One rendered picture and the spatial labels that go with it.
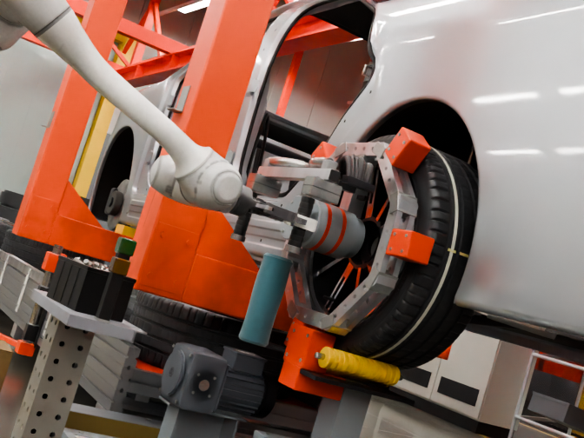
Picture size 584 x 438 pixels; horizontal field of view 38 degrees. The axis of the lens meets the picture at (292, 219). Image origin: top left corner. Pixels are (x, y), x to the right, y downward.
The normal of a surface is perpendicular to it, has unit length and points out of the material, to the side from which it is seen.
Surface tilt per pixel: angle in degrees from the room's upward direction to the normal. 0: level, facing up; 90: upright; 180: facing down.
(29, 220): 90
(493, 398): 90
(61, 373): 90
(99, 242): 90
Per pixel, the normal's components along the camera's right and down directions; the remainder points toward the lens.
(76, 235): 0.47, 0.07
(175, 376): -0.83, -0.29
